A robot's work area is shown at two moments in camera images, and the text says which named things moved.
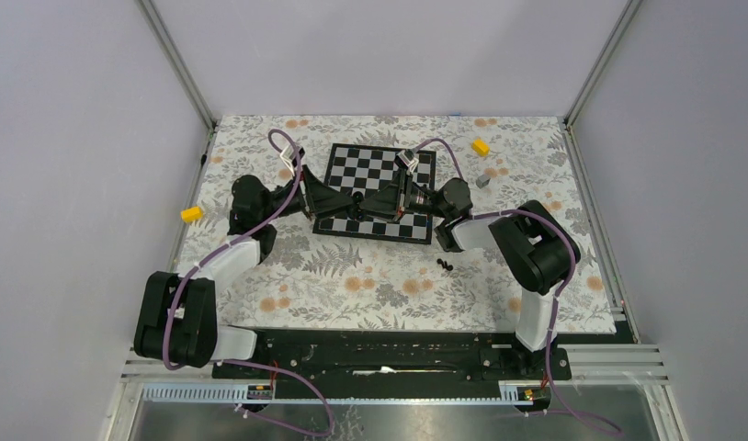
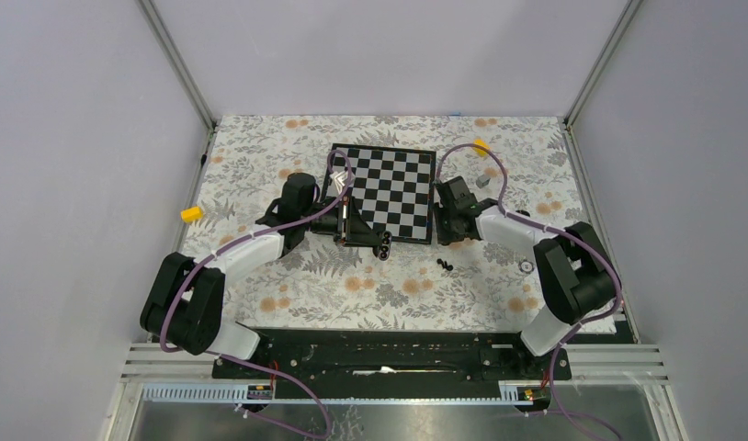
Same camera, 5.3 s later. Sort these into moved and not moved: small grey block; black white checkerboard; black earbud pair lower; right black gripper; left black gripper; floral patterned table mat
Moved: right black gripper; left black gripper
Not moved: floral patterned table mat; small grey block; black earbud pair lower; black white checkerboard
